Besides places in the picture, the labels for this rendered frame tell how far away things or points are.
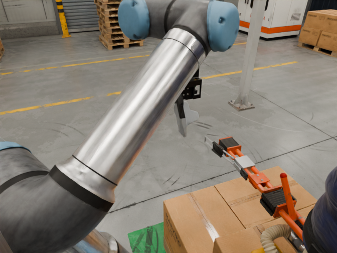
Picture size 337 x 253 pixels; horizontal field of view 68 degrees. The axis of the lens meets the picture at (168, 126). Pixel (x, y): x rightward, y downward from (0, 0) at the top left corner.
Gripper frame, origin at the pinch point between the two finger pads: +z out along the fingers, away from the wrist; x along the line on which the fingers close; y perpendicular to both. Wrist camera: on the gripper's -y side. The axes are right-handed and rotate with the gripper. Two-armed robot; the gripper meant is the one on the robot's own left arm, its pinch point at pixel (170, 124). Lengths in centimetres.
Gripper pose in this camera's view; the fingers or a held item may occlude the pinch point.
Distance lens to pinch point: 71.0
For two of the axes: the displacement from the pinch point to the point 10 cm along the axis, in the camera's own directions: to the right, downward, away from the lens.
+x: -4.0, -5.0, 7.7
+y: 9.2, -2.2, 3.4
